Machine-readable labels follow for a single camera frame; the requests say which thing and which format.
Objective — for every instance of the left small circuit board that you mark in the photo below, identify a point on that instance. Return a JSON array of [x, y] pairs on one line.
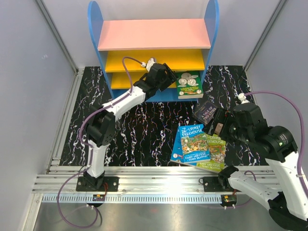
[[98, 197]]

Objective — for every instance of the small circuit board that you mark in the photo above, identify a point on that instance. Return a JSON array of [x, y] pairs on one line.
[[98, 197], [229, 199]]

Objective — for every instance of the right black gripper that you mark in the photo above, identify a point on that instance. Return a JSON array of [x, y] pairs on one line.
[[224, 116]]

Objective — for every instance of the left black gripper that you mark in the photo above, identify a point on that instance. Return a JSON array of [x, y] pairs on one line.
[[170, 78]]

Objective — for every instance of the blue 130-storey treehouse book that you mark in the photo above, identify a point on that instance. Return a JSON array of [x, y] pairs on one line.
[[176, 155]]

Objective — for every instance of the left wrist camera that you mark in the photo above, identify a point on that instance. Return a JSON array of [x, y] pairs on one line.
[[148, 64]]

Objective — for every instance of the aluminium rail frame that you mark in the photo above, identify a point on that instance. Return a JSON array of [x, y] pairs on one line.
[[174, 180]]

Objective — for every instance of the right small circuit board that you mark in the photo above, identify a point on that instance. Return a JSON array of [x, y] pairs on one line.
[[229, 199]]

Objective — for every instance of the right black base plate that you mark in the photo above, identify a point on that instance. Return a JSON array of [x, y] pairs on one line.
[[212, 184]]

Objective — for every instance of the black marble pattern mat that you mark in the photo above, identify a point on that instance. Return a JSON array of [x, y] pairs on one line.
[[145, 135]]

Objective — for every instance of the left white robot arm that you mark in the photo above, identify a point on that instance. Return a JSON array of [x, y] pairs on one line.
[[98, 130]]

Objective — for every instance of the green 65-storey treehouse book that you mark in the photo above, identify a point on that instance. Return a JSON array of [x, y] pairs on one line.
[[217, 149]]

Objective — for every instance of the slotted white cable duct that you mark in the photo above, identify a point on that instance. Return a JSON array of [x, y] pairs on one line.
[[135, 198]]

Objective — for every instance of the blue 26-storey treehouse book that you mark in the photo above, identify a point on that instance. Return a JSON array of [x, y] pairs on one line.
[[194, 144]]

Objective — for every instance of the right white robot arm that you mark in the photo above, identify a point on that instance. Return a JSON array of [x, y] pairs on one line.
[[245, 123]]

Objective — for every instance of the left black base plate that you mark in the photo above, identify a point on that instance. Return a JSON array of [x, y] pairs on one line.
[[108, 184]]

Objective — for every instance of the colourful wooden bookshelf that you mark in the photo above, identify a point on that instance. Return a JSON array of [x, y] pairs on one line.
[[121, 45]]

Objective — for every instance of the green coin book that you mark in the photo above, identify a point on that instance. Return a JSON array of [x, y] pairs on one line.
[[189, 85]]

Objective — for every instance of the dark tale of two cities book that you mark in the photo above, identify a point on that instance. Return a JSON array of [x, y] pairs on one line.
[[205, 112]]

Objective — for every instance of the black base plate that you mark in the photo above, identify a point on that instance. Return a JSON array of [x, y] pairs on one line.
[[108, 184], [212, 184]]

